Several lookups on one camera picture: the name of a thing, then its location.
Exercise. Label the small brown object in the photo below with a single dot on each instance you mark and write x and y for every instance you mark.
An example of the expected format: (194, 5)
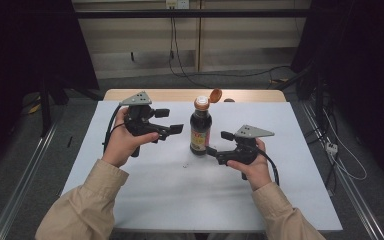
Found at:
(229, 100)

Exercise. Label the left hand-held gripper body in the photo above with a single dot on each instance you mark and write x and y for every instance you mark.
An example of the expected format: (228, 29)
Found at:
(140, 115)

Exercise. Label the wooden table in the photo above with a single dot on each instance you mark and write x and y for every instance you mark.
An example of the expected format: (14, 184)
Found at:
(166, 94)

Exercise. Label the black metal stand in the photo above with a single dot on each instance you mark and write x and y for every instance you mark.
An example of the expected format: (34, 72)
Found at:
(45, 106)

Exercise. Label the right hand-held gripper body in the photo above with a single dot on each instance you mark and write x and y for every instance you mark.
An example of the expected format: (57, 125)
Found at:
(246, 150)

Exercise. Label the person's right hand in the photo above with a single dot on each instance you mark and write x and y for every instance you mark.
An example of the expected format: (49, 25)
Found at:
(258, 171)

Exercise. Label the metal floor rail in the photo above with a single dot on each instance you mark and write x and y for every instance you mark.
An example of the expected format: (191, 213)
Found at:
(20, 186)
(350, 190)

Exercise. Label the person's left hand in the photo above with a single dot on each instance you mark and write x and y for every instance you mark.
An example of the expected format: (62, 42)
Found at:
(121, 146)

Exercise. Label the white power strip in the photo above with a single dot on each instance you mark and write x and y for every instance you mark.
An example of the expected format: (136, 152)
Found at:
(332, 148)

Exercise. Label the white table cover sheet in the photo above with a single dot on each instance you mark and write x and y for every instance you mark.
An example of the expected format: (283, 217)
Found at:
(186, 193)

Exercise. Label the white wall socket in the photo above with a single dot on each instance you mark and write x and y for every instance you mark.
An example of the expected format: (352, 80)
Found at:
(177, 3)

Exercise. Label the dark soy sauce bottle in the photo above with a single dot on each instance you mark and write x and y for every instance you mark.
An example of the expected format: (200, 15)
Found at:
(200, 126)

